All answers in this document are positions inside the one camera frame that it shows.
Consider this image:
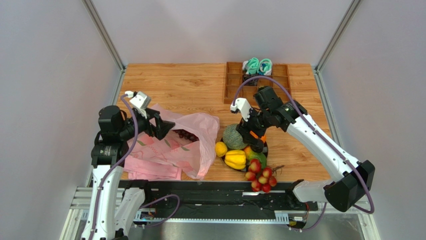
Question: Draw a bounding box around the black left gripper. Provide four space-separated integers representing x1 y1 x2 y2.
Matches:
118 107 175 141

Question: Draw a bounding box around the fake green orange mango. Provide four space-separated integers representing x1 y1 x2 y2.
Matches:
243 146 267 169

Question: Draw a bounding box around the fake yellow bell pepper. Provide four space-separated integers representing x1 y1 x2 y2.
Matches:
224 150 247 170

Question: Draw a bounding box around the fake green netted melon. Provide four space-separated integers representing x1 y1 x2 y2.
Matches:
222 123 248 150

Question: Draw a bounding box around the pink plastic bag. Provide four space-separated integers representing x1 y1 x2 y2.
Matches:
129 104 220 180

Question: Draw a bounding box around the fake yellow lemon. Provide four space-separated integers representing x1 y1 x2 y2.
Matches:
215 141 228 158

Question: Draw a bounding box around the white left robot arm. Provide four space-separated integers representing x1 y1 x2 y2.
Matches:
81 105 176 240

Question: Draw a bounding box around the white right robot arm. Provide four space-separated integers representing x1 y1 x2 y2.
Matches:
230 86 375 212

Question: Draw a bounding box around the fake dark grapes bunch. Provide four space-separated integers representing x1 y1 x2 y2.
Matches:
173 129 199 142

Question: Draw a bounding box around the black rimmed plate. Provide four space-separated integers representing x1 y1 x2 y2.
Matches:
216 136 269 172

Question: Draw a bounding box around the pink folded cloth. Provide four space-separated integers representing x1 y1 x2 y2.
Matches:
124 156 182 181

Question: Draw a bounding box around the black patterned rolled sock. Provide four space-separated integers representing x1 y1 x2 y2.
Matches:
241 74 260 87

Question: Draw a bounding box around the wooden compartment tray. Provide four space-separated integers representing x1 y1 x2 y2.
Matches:
223 62 291 106

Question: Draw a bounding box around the teal white rolled sock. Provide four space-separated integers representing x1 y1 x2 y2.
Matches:
242 57 260 75

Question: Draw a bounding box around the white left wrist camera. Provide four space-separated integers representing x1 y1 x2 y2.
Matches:
125 91 152 119

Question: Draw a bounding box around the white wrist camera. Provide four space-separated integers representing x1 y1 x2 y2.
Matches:
125 91 152 119
230 97 252 122

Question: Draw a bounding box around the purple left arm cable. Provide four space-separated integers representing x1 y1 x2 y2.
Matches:
87 94 181 240

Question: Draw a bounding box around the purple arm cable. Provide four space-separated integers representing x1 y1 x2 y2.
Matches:
87 94 181 240
232 75 376 232

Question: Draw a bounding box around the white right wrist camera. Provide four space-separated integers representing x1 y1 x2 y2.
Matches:
230 97 252 122

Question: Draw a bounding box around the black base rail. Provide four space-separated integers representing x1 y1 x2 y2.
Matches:
119 180 319 220

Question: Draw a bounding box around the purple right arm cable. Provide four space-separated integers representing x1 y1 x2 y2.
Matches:
232 75 376 232

